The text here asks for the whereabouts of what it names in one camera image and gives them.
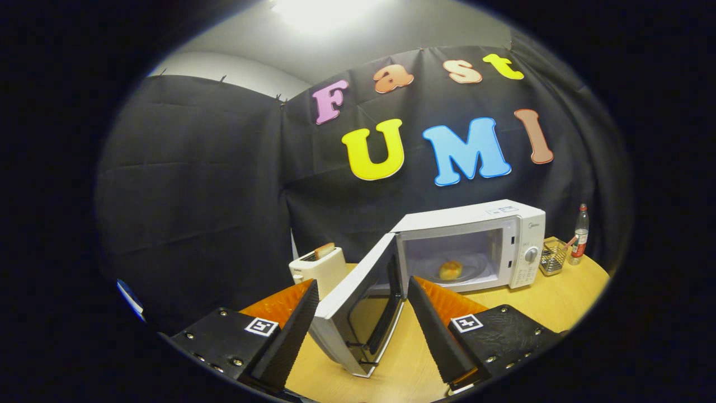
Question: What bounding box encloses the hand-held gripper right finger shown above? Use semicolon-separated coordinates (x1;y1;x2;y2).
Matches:
407;276;563;392

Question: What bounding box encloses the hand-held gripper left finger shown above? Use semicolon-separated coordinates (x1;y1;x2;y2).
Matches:
168;279;321;392

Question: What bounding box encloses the white microwave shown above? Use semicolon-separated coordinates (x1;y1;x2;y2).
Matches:
308;199;547;378

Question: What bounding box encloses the white toaster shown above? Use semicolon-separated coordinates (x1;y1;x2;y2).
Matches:
289;246;347;300

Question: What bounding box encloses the clear bottle with red label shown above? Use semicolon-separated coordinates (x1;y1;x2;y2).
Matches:
568;204;590;265

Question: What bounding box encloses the metal wire basket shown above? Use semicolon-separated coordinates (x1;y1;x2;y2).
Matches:
539;236;569;277

